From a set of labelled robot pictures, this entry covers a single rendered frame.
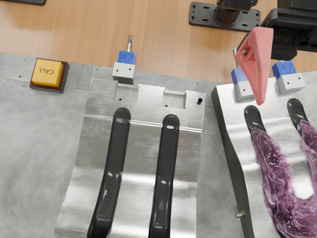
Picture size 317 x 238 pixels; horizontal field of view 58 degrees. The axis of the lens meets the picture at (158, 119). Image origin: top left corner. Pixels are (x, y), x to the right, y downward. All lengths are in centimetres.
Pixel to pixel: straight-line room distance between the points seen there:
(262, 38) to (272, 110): 42
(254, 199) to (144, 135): 27
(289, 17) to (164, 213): 41
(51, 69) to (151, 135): 30
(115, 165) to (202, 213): 24
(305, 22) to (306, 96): 43
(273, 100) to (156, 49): 33
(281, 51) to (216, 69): 42
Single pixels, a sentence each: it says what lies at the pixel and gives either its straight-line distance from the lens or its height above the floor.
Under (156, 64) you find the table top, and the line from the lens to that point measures 77.
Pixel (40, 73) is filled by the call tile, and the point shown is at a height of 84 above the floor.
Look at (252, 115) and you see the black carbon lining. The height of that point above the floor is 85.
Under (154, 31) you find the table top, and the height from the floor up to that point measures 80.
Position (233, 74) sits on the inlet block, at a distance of 73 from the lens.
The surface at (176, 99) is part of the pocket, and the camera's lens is 67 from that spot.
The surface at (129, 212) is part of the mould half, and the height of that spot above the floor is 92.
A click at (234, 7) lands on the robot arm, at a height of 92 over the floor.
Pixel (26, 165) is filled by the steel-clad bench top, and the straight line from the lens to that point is 75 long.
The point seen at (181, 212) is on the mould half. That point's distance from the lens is 59.
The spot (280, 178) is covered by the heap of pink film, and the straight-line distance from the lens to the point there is 63.
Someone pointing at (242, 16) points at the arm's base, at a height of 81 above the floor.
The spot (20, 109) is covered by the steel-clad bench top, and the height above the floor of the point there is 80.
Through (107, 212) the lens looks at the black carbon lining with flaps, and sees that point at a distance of 59.
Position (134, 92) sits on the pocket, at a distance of 67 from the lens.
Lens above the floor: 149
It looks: 75 degrees down
